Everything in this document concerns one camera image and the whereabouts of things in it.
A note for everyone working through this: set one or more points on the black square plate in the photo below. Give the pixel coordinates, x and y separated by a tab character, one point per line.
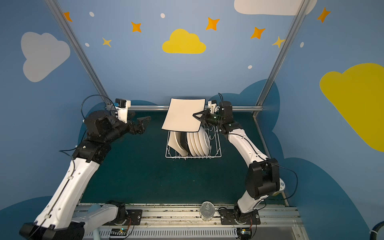
184	144

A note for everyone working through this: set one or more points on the left circuit board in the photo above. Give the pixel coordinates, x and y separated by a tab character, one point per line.
119	234

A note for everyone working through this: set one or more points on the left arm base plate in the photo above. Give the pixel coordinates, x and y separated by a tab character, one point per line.
132	218

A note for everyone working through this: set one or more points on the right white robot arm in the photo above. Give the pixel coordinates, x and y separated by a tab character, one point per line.
263	174

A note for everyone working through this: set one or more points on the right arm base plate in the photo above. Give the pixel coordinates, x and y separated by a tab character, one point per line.
236	217

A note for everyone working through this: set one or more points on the aluminium frame rail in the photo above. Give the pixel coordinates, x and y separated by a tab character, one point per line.
156	108

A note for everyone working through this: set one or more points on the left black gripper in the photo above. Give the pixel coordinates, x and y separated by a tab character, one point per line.
135	126

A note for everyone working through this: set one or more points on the right circuit board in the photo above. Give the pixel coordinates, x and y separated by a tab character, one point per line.
243	234

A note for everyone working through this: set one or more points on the white wire dish rack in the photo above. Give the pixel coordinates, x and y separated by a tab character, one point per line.
215	151

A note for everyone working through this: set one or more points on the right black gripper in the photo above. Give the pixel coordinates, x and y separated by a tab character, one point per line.
205	118

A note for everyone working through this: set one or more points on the white square plate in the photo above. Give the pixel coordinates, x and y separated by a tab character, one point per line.
180	117
175	143

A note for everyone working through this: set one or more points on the circuit board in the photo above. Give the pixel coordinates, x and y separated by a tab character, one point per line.
243	234
119	234

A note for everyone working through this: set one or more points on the white round plate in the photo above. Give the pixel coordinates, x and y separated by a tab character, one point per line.
205	141
192	136
199	144
191	148

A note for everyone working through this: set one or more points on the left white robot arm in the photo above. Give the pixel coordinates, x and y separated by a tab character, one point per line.
56	221

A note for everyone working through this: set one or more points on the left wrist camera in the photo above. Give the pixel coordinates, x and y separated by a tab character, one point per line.
122	107

